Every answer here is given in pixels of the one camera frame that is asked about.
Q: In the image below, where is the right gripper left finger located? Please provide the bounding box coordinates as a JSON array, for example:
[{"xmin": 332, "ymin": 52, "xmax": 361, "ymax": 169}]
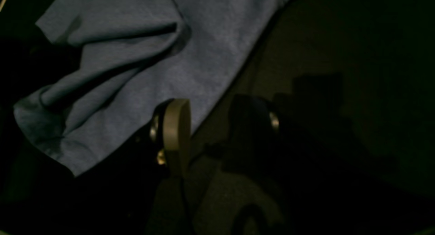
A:
[{"xmin": 129, "ymin": 98, "xmax": 191, "ymax": 235}]

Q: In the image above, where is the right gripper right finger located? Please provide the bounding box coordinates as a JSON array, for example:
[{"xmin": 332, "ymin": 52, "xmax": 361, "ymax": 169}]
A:
[{"xmin": 223, "ymin": 94, "xmax": 434, "ymax": 235}]

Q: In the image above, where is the light blue t-shirt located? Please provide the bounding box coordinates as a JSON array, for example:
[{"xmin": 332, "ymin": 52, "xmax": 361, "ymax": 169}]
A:
[{"xmin": 14, "ymin": 0, "xmax": 289, "ymax": 176}]

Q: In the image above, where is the black table cloth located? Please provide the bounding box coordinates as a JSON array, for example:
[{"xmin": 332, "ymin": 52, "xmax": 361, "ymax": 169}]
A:
[{"xmin": 1, "ymin": 0, "xmax": 434, "ymax": 235}]

